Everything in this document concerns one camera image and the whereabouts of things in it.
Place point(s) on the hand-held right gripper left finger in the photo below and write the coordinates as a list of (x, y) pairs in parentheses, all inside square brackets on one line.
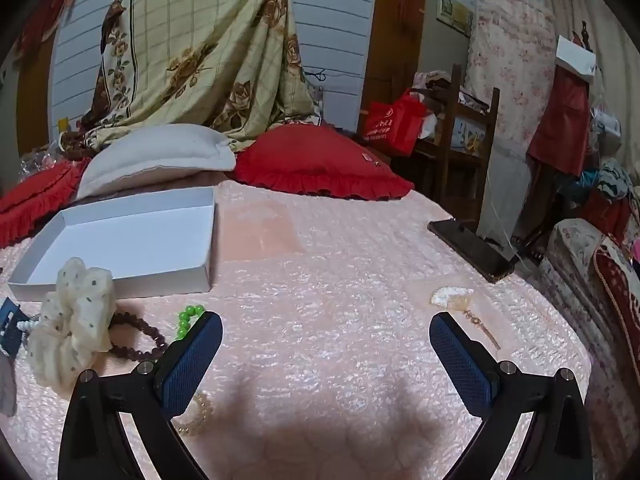
[(192, 360)]

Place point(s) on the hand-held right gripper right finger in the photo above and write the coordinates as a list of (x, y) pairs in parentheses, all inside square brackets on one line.
[(462, 360)]

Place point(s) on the cream dotted scrunchie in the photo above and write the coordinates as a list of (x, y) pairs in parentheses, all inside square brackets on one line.
[(75, 320)]

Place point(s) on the white shallow cardboard box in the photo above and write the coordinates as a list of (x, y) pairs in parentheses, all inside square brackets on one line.
[(125, 240)]

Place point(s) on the black phone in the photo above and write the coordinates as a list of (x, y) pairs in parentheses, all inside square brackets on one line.
[(475, 250)]

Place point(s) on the folded patterned quilt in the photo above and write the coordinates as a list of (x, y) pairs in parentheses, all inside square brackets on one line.
[(575, 260)]

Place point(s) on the pink quilted bedspread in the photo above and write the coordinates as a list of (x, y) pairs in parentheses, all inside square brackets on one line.
[(325, 285)]

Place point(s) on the white pillow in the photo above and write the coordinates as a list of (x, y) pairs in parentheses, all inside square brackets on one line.
[(150, 155)]

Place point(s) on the wooden chair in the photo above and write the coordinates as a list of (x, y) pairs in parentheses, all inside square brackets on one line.
[(492, 135)]

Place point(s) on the red frilled pillow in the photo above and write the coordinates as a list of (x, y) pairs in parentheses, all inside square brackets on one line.
[(35, 195)]

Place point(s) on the red ruffled pillow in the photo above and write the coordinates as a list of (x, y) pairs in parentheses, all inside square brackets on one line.
[(310, 160)]

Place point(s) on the pile of clothes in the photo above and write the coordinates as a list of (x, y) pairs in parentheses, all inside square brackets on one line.
[(610, 175)]

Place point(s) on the red shopping bag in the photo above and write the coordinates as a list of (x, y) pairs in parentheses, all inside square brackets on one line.
[(395, 122)]

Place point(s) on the clear plastic bag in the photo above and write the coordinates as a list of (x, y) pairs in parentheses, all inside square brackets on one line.
[(40, 160)]

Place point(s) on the red hanging garment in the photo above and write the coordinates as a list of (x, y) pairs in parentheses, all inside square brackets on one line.
[(560, 120)]

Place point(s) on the upright floral quilt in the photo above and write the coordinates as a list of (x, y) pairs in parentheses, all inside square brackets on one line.
[(510, 60)]

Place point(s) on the floral beige bedsheet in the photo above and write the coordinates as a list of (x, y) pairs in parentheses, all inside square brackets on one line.
[(200, 50)]

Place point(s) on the white paper bag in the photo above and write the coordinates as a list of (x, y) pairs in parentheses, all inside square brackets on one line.
[(575, 57)]

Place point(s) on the wooden door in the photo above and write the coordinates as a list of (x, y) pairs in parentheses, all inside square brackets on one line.
[(395, 35)]

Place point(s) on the red hanging cloth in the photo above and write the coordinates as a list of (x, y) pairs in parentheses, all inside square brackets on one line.
[(45, 15)]

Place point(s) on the framed wall picture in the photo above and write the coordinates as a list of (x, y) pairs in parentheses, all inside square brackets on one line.
[(452, 12)]

